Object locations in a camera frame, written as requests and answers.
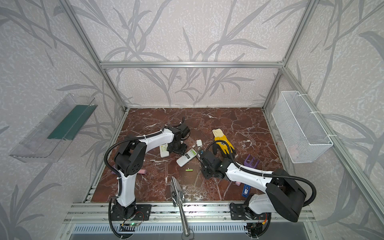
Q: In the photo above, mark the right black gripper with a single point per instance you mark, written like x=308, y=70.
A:
x=205, y=159

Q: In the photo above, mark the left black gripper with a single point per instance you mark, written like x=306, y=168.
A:
x=177, y=147

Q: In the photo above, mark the red white remote control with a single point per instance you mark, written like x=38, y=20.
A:
x=186, y=157

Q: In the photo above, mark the white green-screen remote control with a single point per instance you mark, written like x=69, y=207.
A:
x=164, y=153

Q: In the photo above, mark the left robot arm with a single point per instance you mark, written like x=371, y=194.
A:
x=126, y=158

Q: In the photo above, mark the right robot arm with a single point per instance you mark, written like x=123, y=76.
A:
x=282, y=193

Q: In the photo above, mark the yellow black work glove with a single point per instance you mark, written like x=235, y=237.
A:
x=223, y=144

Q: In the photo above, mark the blue lighter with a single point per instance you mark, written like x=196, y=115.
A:
x=246, y=190

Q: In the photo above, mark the metal trowel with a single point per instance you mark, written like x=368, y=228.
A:
x=178, y=199

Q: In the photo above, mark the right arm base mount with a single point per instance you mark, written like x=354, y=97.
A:
x=240, y=212

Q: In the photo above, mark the purple toy shovel pink handle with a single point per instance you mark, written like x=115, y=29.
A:
x=142, y=172

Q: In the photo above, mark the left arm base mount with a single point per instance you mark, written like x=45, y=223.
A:
x=140, y=212

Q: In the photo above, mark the white wire wall basket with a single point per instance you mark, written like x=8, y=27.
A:
x=300, y=129

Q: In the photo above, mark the clear plastic wall shelf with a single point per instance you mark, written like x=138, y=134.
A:
x=48, y=141

